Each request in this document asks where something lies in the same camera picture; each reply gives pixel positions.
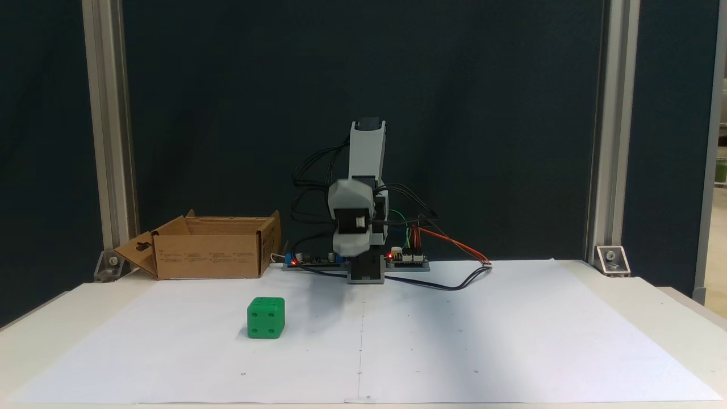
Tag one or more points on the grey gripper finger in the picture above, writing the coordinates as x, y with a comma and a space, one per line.
361, 243
343, 243

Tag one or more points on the green dice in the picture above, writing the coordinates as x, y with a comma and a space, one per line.
264, 321

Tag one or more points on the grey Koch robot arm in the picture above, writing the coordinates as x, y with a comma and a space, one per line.
366, 153

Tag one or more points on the circuit board with blue terminal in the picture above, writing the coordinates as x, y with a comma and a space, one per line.
318, 260

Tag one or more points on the brown cardboard box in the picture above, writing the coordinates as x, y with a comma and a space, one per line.
207, 261

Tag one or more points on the grey board base plate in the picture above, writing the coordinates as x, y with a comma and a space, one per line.
412, 267

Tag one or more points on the metal corner bracket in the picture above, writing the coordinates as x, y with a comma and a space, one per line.
612, 260
111, 264

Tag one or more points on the aluminium frame post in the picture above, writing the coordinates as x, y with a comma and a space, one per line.
105, 113
616, 113

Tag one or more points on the grey partition edge frame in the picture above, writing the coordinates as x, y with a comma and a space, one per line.
710, 170

